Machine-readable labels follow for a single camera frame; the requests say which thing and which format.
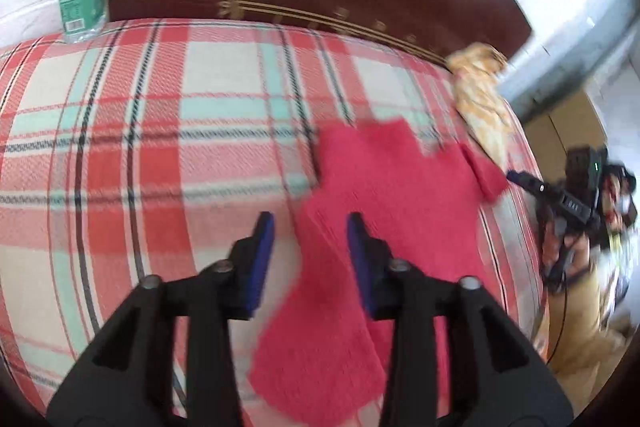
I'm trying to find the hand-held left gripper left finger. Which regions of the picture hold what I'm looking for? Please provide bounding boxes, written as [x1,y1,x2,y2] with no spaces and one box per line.
[45,211,276,427]

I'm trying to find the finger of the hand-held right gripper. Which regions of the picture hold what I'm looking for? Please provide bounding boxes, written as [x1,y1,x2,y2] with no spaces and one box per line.
[506,170,547,196]

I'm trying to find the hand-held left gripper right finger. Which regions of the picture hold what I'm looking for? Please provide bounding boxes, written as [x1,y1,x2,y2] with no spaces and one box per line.
[347,212,574,427]

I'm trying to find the red knitted garment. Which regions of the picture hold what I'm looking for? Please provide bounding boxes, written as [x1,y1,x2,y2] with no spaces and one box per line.
[247,117,508,415]

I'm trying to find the person's right hand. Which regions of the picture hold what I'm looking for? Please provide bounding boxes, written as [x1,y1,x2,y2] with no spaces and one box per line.
[541,219,592,282]

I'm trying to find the yellow patterned cloth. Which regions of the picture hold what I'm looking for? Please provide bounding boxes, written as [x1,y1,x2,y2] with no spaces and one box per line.
[445,43,516,162]

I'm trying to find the person's tan trousers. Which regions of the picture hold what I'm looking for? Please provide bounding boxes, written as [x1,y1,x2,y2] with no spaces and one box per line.
[542,257,640,410]

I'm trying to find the red plaid blanket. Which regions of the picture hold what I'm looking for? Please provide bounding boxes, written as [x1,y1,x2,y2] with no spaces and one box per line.
[0,19,548,419]

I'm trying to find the black cable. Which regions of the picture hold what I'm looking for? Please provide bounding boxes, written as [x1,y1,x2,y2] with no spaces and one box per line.
[544,227,577,365]

